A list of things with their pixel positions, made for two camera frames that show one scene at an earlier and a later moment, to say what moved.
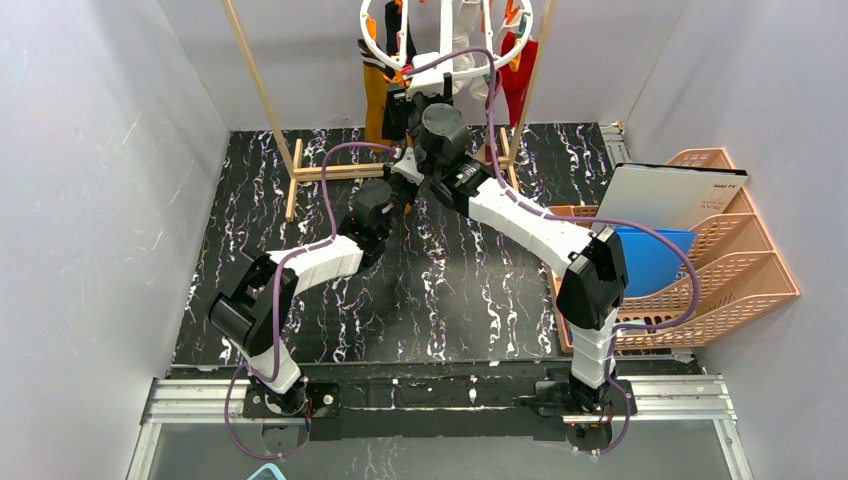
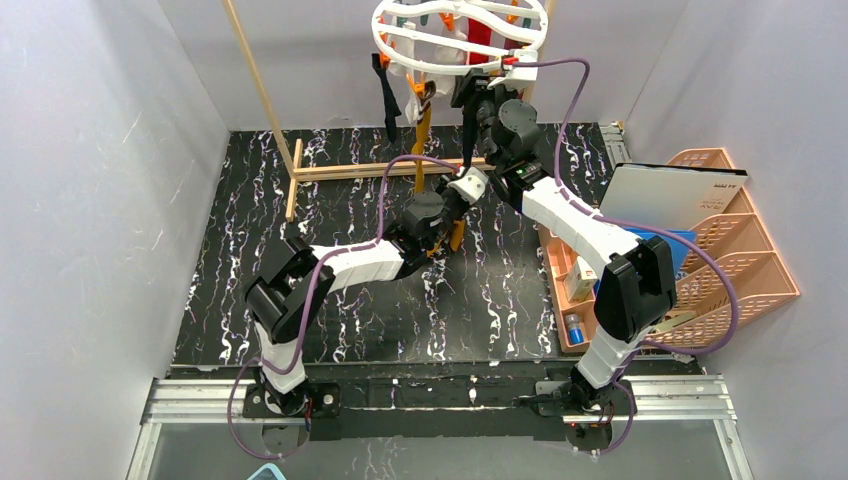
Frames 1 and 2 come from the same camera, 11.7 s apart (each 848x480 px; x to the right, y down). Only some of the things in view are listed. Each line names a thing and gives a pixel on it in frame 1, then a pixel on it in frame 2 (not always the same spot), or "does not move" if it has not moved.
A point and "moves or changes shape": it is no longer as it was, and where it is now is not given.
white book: x=665 y=196 does not move
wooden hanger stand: x=293 y=158 does not move
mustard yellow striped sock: x=377 y=74 to x=425 y=98
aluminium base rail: x=701 y=398 does not move
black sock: x=393 y=24 moves or changes shape
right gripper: x=411 y=100 to x=477 y=89
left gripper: x=408 y=192 to x=452 y=216
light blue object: x=268 y=471 does not move
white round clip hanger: x=447 y=33 moves or changes shape
